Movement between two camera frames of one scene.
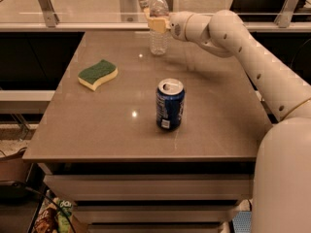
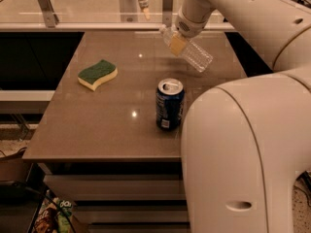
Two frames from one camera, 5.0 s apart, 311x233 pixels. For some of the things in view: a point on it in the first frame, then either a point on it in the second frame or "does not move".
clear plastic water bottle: [159, 43] → [193, 53]
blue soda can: [169, 104] does not move
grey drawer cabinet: [147, 143] does not move
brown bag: [14, 167] does not move
